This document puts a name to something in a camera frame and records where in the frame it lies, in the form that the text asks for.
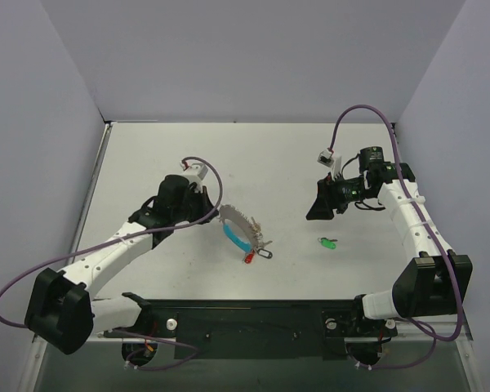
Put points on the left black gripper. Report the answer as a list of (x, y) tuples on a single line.
[(207, 207)]

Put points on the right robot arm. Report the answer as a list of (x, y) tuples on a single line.
[(436, 278)]

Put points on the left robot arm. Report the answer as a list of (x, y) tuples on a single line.
[(63, 309)]

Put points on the red key tag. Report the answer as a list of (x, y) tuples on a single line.
[(248, 259)]

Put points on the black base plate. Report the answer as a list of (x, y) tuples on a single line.
[(263, 329)]

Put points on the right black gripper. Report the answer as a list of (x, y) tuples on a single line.
[(327, 196)]

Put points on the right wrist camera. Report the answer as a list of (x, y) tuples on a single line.
[(332, 161)]

